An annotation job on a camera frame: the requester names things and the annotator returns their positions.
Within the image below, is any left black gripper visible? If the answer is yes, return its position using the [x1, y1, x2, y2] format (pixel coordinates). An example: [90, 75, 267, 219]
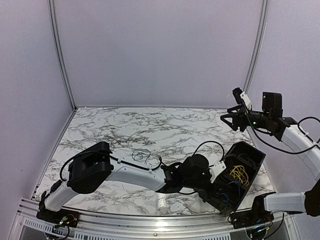
[183, 172, 231, 199]

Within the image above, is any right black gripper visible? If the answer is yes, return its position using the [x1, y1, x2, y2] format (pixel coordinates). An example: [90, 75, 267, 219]
[220, 104, 271, 132]

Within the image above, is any yellow cable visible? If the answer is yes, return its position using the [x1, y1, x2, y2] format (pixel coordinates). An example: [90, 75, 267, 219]
[228, 164, 251, 187]

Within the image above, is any thin black cable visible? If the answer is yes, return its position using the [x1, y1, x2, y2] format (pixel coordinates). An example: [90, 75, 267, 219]
[236, 152, 258, 168]

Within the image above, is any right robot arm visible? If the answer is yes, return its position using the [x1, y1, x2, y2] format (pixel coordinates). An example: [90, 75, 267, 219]
[220, 87, 320, 224]

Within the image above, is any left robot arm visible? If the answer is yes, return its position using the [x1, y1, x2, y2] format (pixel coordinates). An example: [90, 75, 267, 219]
[38, 141, 226, 223]

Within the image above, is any black three-compartment bin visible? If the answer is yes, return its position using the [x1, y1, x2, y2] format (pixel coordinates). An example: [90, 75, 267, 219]
[207, 141, 266, 216]

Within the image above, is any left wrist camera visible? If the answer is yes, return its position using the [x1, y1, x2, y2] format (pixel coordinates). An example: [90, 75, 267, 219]
[209, 161, 226, 184]

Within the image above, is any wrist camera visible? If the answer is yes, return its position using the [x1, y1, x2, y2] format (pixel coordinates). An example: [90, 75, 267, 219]
[232, 87, 252, 110]
[209, 161, 226, 184]

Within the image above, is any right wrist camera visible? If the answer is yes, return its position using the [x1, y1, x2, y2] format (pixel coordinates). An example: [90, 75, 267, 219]
[232, 87, 252, 110]

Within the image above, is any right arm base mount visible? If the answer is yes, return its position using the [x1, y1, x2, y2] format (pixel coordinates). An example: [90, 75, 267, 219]
[227, 192, 274, 229]

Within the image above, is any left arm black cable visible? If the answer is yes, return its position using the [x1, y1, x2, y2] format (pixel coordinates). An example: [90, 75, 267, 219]
[59, 140, 226, 196]

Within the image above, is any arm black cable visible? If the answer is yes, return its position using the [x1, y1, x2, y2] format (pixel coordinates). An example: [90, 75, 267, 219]
[59, 140, 226, 196]
[246, 107, 320, 155]

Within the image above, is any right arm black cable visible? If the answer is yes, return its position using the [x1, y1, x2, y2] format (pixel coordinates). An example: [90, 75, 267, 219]
[246, 107, 320, 155]

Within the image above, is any right aluminium frame post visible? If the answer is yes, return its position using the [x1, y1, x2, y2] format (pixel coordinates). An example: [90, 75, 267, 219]
[242, 0, 270, 94]

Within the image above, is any aluminium frame post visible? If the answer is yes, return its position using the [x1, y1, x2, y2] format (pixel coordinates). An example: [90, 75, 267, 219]
[47, 0, 78, 112]
[242, 0, 270, 94]

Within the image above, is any aluminium front rail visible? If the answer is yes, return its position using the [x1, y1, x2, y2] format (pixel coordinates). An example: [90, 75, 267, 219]
[9, 197, 295, 240]

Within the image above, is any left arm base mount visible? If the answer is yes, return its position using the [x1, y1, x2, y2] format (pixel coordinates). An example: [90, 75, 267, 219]
[36, 191, 80, 228]

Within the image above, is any left aluminium frame post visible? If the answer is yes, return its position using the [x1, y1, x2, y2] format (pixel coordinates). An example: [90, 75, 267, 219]
[47, 0, 78, 112]

